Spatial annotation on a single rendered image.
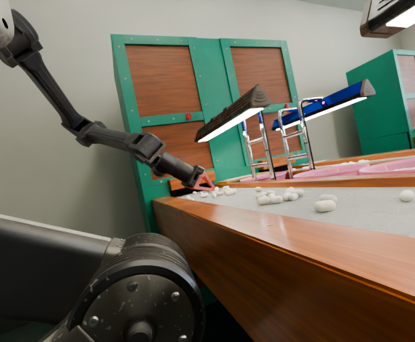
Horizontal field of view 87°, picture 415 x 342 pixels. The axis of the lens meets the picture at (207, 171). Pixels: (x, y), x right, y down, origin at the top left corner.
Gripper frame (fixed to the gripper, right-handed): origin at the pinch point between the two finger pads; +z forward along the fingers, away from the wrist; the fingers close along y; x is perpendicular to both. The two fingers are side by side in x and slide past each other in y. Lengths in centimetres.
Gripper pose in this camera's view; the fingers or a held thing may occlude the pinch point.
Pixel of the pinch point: (212, 188)
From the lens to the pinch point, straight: 73.2
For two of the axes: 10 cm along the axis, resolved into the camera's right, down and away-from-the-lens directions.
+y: -3.5, 0.7, 9.3
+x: -4.3, 8.7, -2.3
